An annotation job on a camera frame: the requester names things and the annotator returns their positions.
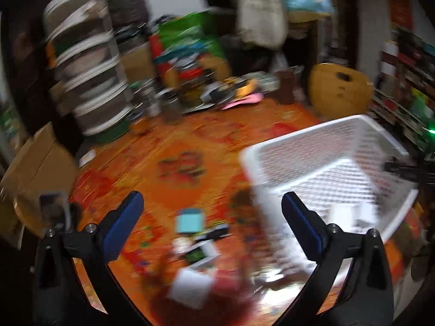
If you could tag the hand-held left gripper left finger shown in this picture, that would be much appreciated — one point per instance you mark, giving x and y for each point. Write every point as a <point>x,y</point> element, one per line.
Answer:
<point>124,224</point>

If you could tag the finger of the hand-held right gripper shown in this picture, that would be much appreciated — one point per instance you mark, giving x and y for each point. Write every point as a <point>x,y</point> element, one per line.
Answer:
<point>404,170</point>

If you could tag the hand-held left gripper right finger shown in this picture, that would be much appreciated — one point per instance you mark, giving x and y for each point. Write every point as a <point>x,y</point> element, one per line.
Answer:
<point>302,224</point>

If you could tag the white plastic mesh basket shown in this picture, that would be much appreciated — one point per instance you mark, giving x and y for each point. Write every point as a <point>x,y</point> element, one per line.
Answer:
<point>326,163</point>

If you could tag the bookshelf with books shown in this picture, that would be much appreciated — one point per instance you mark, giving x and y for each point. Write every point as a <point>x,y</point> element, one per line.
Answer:
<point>404,85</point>

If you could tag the teal small box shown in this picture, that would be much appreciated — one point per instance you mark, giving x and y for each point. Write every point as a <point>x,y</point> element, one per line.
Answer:
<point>189,222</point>

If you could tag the white and green small box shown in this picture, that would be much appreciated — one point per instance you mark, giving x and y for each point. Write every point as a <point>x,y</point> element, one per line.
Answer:
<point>204,254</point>

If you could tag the black flat gadget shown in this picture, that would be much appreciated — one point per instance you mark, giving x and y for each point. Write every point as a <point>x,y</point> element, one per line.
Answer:
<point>214,233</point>

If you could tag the white square box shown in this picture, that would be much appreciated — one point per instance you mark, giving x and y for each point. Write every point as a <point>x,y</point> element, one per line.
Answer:
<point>190,287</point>

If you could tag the red packet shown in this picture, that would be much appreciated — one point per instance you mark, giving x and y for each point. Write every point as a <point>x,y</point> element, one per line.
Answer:
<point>234,288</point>

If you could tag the orange patterned mat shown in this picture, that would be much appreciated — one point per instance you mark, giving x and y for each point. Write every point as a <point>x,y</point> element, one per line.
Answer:
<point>190,149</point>

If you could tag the large cardboard box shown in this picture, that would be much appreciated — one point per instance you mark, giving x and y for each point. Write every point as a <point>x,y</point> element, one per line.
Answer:
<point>37,163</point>

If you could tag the metal can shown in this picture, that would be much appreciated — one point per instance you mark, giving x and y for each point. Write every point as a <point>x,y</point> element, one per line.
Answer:
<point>151,98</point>

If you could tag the brown cup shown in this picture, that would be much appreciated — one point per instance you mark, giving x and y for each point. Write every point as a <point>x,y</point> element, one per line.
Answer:
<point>285,86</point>

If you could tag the yellow tape roll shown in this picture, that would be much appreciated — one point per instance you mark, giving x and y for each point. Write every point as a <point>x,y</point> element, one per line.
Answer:
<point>246,88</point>

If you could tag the white tiered shelf rack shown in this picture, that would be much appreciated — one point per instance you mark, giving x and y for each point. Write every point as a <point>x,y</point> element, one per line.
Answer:
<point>88,68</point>

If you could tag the brown cardboard box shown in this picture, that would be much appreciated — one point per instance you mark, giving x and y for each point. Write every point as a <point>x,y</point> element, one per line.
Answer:
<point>137,61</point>

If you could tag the green printed bag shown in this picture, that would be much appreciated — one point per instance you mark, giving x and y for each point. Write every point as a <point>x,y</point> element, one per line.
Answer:
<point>190,37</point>

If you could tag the beige canvas tote bag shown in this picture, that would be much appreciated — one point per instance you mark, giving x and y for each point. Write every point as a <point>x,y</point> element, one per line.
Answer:
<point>260,13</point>

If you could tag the dark woven basket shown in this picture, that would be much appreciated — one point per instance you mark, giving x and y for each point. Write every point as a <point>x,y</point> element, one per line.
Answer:
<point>127,5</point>

